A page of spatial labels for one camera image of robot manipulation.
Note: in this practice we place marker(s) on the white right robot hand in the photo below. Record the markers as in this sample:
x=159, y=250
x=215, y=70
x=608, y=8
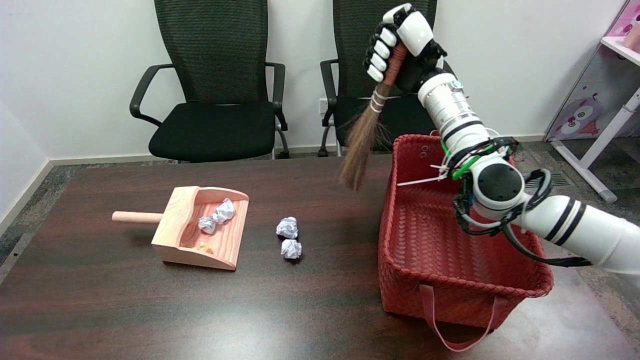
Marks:
x=415, y=32

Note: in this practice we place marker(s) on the brown straw hand broom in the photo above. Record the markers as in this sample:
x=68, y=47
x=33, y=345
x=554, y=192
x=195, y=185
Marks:
x=362, y=145

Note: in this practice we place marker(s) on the white paper ball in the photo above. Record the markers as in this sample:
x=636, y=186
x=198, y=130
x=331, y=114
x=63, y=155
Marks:
x=287, y=227
x=223, y=210
x=207, y=224
x=291, y=248

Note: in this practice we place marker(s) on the orange paper scrap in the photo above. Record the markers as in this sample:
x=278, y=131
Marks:
x=204, y=247

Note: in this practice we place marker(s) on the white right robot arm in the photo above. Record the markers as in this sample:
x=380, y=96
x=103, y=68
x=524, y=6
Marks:
x=450, y=107

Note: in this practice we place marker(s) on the wooden dustpan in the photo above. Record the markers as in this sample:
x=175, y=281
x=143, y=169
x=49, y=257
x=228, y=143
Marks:
x=175, y=220

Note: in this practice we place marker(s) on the black mesh office chair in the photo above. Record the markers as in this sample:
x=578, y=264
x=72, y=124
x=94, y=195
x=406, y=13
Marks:
x=350, y=50
x=215, y=125

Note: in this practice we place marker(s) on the pink owl print board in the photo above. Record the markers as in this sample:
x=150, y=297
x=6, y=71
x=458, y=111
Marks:
x=580, y=117

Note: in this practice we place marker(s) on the red woven basket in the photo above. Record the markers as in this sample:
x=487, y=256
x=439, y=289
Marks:
x=430, y=240

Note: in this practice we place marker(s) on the metal floor vent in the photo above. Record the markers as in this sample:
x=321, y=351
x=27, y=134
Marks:
x=562, y=180

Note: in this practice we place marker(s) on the pink cup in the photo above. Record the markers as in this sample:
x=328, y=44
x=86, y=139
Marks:
x=633, y=37

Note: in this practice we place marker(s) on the white wall socket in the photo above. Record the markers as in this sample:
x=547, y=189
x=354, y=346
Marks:
x=323, y=102

